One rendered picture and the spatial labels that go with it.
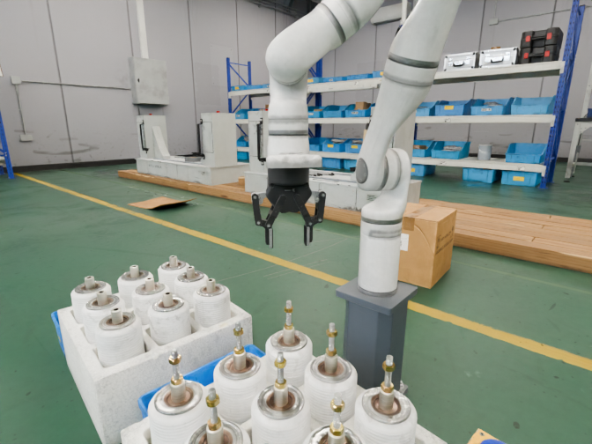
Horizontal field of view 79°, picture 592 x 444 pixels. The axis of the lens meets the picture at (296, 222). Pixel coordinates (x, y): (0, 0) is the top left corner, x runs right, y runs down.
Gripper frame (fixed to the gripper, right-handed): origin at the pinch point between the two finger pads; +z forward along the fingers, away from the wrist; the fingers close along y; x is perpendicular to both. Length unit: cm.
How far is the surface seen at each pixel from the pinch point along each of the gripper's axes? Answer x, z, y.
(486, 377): -11, 47, -57
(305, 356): 3.7, 23.3, -2.6
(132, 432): 10.8, 29.1, 28.5
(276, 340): -0.3, 21.7, 2.7
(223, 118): -323, -28, 16
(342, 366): 9.7, 21.8, -8.3
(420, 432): 19.3, 29.1, -19.3
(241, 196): -261, 41, 2
